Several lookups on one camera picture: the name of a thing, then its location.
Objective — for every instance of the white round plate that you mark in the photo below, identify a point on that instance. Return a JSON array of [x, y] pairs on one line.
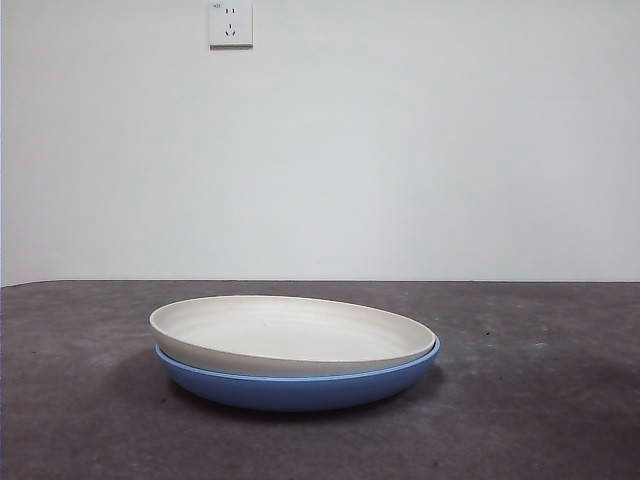
[[280, 330]]

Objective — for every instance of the blue round plate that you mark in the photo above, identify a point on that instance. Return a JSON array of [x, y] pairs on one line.
[[300, 395]]

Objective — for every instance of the white wall socket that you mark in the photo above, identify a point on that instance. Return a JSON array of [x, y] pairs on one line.
[[230, 25]]

